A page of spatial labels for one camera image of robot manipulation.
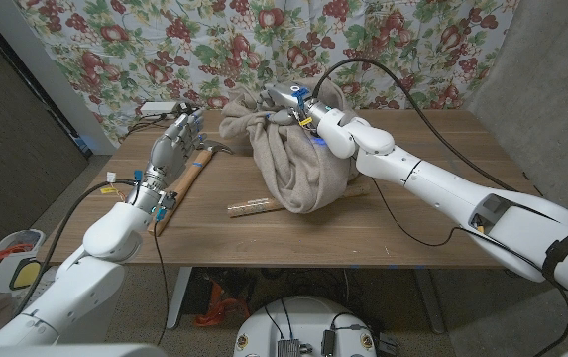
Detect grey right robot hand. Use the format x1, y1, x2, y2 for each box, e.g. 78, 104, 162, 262
256, 81, 334, 136

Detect white bin with yellow pad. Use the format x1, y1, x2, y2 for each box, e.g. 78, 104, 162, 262
0, 228, 48, 295

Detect orange strap under table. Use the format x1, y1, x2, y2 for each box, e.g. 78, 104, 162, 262
193, 279, 252, 329

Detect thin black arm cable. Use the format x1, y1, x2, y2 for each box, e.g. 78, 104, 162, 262
371, 177, 568, 357
153, 219, 171, 346

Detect grey electronics module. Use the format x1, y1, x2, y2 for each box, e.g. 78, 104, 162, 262
277, 338, 302, 357

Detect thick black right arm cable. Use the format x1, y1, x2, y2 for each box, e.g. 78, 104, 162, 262
310, 57, 520, 194

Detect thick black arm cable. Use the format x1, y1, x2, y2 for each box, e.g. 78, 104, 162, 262
12, 178, 140, 319
310, 57, 520, 194

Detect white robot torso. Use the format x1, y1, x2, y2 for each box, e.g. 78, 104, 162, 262
232, 295, 380, 357

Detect white sneaker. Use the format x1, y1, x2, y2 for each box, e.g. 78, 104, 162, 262
25, 265, 67, 308

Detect black power cable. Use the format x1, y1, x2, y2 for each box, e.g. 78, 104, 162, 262
123, 113, 175, 139

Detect hammer with wooden handle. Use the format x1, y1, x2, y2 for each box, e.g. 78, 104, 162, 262
146, 138, 235, 238

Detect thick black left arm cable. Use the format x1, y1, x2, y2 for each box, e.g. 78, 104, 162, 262
12, 178, 140, 319

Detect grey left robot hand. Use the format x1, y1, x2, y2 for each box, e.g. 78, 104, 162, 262
137, 109, 208, 214

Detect grey metal table leg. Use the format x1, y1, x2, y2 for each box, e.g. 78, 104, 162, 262
165, 266, 193, 331
413, 267, 446, 336

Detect brown wrapping paper roll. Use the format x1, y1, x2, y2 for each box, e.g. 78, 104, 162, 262
226, 183, 371, 220

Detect black adapter block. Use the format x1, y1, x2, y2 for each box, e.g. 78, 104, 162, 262
321, 328, 337, 357

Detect white power strip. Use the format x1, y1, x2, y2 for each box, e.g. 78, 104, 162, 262
139, 100, 181, 121

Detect floral fruit print backdrop cloth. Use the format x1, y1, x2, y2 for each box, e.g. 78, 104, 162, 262
14, 0, 520, 148

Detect black plug with cables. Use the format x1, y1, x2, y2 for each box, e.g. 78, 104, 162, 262
177, 101, 201, 118

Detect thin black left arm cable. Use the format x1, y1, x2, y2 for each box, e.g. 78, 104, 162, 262
153, 219, 171, 346

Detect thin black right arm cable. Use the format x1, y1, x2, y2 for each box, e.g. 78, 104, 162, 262
371, 177, 568, 357

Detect beige fleece coat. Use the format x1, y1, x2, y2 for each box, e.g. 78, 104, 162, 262
218, 74, 365, 216

